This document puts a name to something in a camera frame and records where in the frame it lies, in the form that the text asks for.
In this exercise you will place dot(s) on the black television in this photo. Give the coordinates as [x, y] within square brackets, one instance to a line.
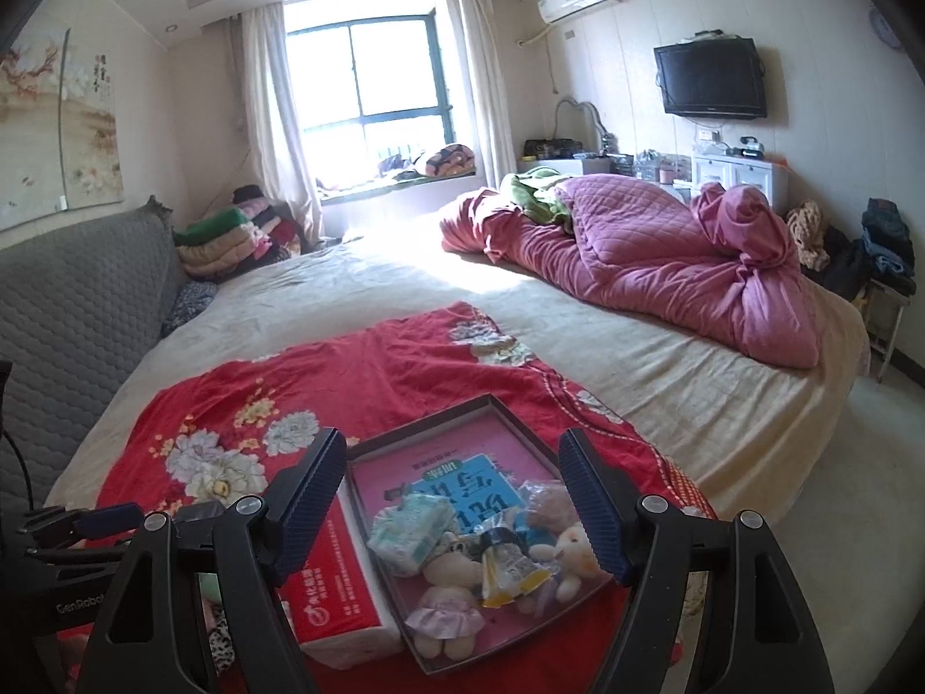
[712, 79]

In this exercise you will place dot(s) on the white plush bear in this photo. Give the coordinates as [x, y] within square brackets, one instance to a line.
[574, 549]

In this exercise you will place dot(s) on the black case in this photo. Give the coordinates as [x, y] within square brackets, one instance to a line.
[553, 148]

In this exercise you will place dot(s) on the clear plastic bag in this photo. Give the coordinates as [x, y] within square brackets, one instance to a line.
[549, 506]

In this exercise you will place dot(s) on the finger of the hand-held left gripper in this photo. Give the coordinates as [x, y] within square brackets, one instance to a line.
[195, 520]
[108, 519]

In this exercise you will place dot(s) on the grey quilted headboard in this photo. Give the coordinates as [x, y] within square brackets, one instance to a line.
[79, 303]

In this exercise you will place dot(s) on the patterned cushion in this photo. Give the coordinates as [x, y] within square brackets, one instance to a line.
[448, 159]

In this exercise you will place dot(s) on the green cloth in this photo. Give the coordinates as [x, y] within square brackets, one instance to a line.
[538, 191]

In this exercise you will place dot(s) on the beige knit cloth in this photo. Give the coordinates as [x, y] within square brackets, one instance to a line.
[806, 231]

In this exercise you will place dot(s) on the pile of dark clothes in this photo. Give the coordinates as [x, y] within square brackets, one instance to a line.
[885, 238]

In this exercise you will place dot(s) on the round wall clock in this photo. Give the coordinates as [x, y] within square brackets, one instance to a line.
[885, 29]

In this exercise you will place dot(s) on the red cardboard box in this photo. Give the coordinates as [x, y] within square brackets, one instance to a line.
[462, 441]

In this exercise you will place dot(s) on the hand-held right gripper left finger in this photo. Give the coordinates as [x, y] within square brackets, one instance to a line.
[314, 491]

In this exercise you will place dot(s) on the plush doll with pink dress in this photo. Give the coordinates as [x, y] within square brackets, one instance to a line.
[444, 614]

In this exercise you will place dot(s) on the dark patterned pillow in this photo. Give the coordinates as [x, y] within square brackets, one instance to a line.
[189, 303]

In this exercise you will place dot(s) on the pink quilt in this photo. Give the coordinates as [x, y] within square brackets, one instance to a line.
[650, 253]

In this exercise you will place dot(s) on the yellow snack packet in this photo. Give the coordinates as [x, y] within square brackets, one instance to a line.
[506, 571]

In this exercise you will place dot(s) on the metal frame stool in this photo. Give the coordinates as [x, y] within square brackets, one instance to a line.
[892, 325]

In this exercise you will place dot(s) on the red floral blanket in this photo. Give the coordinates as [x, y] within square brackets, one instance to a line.
[361, 361]

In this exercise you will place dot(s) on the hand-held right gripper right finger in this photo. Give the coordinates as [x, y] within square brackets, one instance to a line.
[589, 499]

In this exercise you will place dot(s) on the floral wall painting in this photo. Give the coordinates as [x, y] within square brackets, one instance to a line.
[58, 123]

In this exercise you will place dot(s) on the leopard print cloth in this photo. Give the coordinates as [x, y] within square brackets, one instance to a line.
[220, 654]

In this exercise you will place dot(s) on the stack of folded blankets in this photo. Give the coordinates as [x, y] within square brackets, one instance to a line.
[217, 238]

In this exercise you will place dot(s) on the white cabinet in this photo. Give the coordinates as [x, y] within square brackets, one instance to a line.
[737, 173]

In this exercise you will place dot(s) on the green tissue pack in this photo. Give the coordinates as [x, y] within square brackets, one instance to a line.
[412, 531]

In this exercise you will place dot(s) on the window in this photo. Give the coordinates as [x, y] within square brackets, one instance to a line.
[361, 72]

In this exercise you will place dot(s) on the white curtain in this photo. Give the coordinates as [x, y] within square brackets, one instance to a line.
[480, 87]
[267, 123]

